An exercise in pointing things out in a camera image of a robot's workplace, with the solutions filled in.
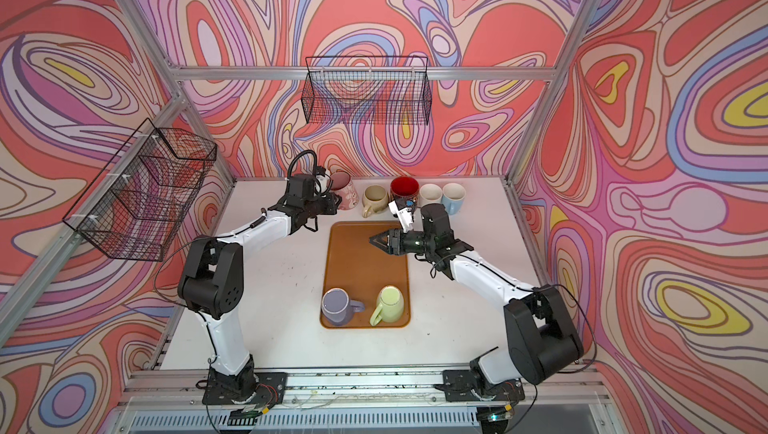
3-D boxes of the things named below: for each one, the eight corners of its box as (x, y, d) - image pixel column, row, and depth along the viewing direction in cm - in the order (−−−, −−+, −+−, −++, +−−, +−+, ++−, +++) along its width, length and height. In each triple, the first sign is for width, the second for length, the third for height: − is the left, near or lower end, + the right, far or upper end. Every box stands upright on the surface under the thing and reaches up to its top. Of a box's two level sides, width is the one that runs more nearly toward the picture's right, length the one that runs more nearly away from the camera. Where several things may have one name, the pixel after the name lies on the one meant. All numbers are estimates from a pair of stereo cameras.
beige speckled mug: (363, 219, 107) (362, 206, 101) (365, 199, 113) (364, 185, 107) (388, 219, 107) (388, 206, 101) (388, 199, 113) (388, 185, 107)
